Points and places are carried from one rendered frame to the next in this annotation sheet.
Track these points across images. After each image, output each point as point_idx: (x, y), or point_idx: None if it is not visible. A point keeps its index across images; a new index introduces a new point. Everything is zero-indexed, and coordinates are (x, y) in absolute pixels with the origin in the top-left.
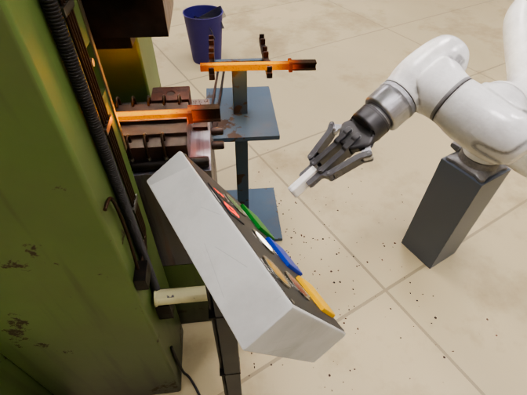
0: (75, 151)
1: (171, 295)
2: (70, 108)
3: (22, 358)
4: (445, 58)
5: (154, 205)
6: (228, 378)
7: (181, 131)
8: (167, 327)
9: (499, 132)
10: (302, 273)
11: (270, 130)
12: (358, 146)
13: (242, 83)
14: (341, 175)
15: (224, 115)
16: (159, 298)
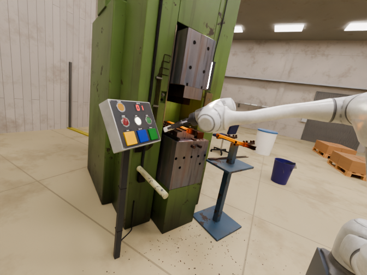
0: (139, 97)
1: (141, 168)
2: (144, 91)
3: (115, 165)
4: (218, 100)
5: (163, 149)
6: (118, 191)
7: (181, 130)
8: (138, 193)
9: (200, 111)
10: (141, 142)
11: (229, 169)
12: (183, 120)
13: (232, 150)
14: (173, 127)
15: (222, 160)
16: (138, 167)
